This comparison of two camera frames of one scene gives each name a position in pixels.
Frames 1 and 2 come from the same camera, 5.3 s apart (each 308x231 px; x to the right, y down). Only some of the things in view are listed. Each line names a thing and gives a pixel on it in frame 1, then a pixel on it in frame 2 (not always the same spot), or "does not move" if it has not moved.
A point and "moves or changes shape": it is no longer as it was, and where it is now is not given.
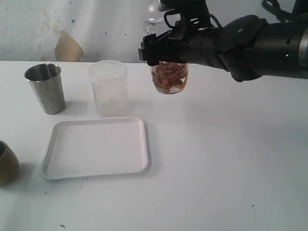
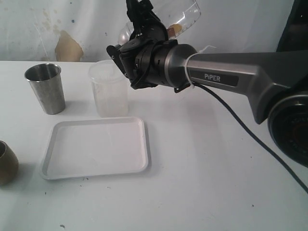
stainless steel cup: [46, 81] does not move
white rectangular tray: [95, 146] does not move
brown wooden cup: [9, 164] does not move
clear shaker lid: [153, 15] moves or changes shape
